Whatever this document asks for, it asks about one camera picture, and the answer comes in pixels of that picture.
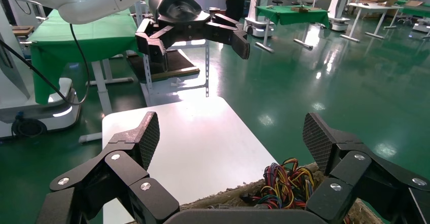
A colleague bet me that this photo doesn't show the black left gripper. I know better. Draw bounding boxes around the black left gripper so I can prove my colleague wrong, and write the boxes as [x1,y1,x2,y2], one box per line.
[135,0,251,72]

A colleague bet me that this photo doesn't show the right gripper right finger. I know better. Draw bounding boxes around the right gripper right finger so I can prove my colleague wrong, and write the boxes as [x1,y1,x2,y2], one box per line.
[302,112,430,224]

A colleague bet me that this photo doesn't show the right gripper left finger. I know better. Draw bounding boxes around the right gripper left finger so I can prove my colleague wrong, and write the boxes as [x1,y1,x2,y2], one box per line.
[35,111,181,224]

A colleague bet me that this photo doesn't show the dark mat on wooden board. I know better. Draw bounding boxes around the dark mat on wooden board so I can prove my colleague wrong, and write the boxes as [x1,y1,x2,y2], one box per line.
[127,49,200,82]

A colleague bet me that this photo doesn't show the standing person dark trousers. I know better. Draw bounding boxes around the standing person dark trousers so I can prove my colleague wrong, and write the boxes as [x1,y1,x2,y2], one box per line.
[223,0,248,22]

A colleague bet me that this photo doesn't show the white wheeled robot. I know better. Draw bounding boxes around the white wheeled robot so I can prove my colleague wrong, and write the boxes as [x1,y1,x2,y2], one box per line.
[243,0,280,38]
[0,4,82,141]
[327,0,354,32]

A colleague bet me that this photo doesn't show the green tablecloth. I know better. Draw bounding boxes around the green tablecloth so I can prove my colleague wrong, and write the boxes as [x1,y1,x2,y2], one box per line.
[396,0,430,19]
[27,9,144,105]
[255,5,332,29]

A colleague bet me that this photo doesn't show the brown cardboard box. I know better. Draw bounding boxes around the brown cardboard box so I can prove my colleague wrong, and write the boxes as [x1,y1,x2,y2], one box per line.
[180,162,384,224]

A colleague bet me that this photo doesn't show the flat brown object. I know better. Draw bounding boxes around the flat brown object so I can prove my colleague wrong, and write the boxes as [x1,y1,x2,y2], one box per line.
[290,6,319,14]

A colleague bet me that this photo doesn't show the white table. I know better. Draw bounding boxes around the white table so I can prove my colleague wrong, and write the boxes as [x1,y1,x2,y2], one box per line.
[340,2,404,44]

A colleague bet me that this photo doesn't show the brown wooden stool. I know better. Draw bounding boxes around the brown wooden stool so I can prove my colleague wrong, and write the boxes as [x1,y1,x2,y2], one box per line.
[12,25,35,38]

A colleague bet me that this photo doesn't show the white metal rack frame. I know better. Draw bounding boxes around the white metal rack frame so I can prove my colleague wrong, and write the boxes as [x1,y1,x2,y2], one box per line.
[134,0,210,107]

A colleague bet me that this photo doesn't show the black cable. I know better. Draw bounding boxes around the black cable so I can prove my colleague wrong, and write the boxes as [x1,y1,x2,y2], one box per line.
[0,23,91,106]

